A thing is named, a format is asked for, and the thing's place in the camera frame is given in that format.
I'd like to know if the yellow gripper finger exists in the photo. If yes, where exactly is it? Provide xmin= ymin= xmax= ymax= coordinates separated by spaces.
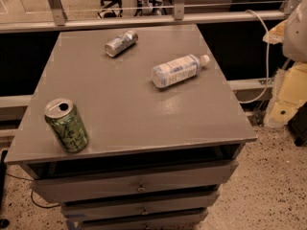
xmin=263 ymin=20 xmax=286 ymax=44
xmin=264 ymin=62 xmax=307 ymax=128

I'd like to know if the clear blue-labelled plastic bottle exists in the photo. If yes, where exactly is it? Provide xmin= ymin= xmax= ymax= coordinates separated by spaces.
xmin=152 ymin=55 xmax=210 ymax=88

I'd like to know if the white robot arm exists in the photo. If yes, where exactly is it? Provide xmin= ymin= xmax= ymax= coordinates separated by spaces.
xmin=263 ymin=0 xmax=307 ymax=128

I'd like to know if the green upright drink can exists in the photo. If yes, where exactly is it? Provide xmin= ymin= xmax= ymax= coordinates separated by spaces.
xmin=44 ymin=98 xmax=89 ymax=153

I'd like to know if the middle grey drawer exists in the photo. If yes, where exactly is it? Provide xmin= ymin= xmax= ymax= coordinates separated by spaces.
xmin=61 ymin=187 xmax=220 ymax=221

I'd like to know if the grey drawer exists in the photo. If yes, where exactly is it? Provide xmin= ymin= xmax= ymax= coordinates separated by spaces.
xmin=61 ymin=187 xmax=220 ymax=221
xmin=31 ymin=159 xmax=238 ymax=203
xmin=67 ymin=208 xmax=208 ymax=230

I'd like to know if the grey drawer cabinet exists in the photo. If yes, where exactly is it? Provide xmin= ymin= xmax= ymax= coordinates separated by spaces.
xmin=4 ymin=24 xmax=258 ymax=230

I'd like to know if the silver lying drink can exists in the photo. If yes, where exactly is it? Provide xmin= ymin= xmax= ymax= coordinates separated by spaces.
xmin=105 ymin=30 xmax=138 ymax=58

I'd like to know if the bottom grey drawer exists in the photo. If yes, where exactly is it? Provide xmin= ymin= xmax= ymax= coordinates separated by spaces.
xmin=67 ymin=208 xmax=208 ymax=230

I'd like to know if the top grey drawer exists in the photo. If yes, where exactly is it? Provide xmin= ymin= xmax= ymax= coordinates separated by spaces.
xmin=31 ymin=159 xmax=238 ymax=203

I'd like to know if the white cable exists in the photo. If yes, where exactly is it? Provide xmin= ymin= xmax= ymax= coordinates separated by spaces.
xmin=238 ymin=9 xmax=272 ymax=105

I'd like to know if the metal rail frame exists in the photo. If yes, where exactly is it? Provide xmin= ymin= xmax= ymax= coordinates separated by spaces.
xmin=0 ymin=0 xmax=302 ymax=34

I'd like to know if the black floor cable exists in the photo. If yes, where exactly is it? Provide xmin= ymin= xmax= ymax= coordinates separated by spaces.
xmin=5 ymin=172 xmax=61 ymax=209

